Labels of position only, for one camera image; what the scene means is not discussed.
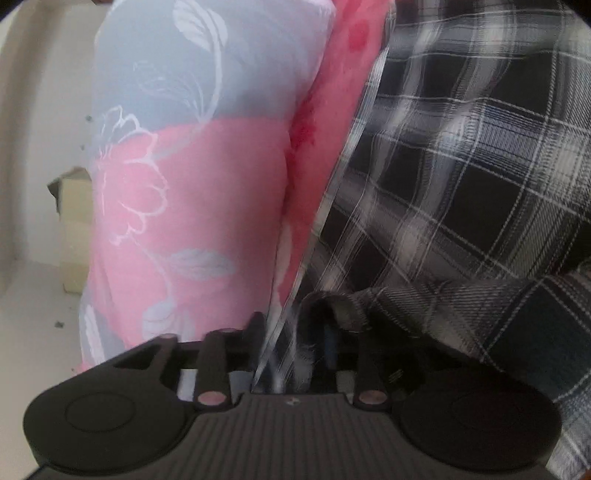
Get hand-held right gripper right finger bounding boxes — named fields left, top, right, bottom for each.
left=323, top=323, right=419, bottom=409

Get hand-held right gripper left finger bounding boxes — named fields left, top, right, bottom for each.
left=113, top=311, right=267, bottom=409

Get black white plaid pants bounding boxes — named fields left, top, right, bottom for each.
left=252, top=0, right=591, bottom=480

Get pink grey floral duvet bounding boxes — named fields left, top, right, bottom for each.
left=78, top=0, right=335, bottom=374

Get cardboard box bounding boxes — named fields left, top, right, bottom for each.
left=46, top=166, right=95, bottom=294

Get red floral fleece blanket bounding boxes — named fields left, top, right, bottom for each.
left=272, top=0, right=398, bottom=319

